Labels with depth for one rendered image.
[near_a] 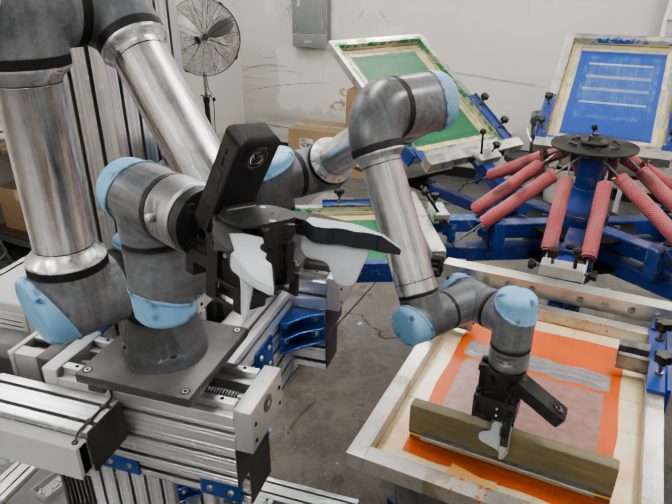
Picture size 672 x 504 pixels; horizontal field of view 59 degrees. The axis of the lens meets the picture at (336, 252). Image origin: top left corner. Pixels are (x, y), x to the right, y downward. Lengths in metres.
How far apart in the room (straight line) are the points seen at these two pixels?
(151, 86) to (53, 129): 0.14
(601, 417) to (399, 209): 0.74
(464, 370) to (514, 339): 0.48
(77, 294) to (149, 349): 0.19
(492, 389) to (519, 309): 0.20
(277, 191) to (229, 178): 0.89
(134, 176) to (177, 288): 0.14
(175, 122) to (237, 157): 0.31
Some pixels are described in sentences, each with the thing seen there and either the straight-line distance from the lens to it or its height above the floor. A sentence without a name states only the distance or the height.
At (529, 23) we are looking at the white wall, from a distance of 5.66.
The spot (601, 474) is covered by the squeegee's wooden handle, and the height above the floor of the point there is 1.03.
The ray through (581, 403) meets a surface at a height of 0.95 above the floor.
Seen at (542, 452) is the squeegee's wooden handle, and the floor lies 1.04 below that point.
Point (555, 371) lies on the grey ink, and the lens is 1.64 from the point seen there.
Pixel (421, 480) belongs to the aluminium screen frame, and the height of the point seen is 0.99.
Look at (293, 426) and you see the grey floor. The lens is 2.83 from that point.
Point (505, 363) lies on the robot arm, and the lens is 1.15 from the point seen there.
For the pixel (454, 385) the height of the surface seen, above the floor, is 0.95.
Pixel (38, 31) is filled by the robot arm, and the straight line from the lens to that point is 0.85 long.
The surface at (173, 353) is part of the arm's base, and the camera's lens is 1.08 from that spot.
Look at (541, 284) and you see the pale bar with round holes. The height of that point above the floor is 1.04.
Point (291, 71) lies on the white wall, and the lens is 6.54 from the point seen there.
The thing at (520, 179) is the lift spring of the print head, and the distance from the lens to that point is 2.34.
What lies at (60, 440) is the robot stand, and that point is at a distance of 1.15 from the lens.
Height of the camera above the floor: 1.89
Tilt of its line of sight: 26 degrees down
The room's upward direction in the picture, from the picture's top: straight up
